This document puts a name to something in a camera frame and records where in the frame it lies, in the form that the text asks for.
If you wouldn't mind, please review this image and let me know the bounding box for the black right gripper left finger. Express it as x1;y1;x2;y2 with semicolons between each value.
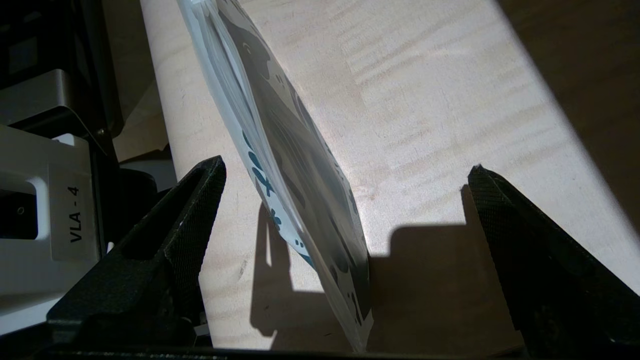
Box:
47;155;227;346

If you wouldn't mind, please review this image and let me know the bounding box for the black silver robot base frame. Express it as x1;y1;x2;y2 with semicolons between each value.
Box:
0;0;126;166

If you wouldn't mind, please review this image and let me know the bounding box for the light wood shelf table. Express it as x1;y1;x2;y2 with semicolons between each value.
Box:
139;0;640;351

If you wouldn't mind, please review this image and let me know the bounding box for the white floral zip pouch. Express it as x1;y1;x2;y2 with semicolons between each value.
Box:
177;0;375;353

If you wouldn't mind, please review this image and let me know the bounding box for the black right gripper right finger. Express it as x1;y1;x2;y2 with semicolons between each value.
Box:
467;164;640;360

